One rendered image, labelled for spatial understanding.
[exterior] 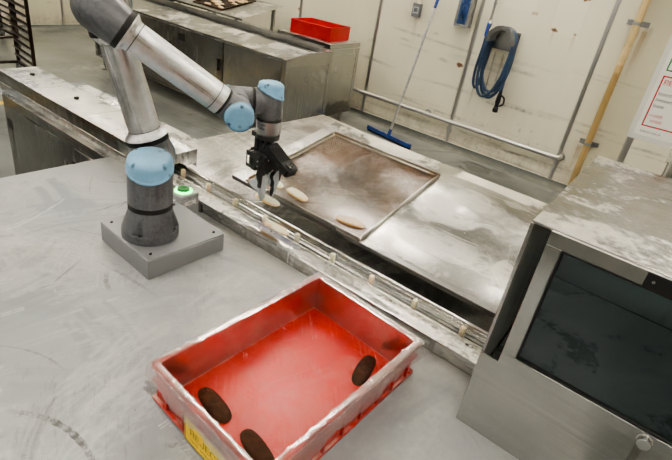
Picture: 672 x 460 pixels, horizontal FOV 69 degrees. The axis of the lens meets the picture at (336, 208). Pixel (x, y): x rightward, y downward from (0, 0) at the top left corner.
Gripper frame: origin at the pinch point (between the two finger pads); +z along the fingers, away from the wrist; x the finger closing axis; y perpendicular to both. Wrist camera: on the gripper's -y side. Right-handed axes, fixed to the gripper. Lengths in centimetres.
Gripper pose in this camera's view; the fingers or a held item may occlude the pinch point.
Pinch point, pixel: (268, 195)
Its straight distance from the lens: 154.6
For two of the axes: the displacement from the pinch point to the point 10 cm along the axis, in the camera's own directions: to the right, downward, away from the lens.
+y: -7.8, -3.8, 5.0
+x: -6.1, 2.9, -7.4
